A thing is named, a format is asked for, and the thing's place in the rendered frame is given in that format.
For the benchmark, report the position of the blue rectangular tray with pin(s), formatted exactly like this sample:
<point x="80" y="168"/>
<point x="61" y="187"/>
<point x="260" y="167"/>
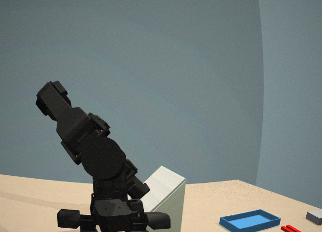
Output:
<point x="249" y="221"/>

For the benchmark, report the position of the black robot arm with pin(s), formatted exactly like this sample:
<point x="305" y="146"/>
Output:
<point x="101" y="158"/>

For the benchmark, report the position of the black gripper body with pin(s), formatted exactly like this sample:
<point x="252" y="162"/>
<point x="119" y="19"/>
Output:
<point x="73" y="219"/>

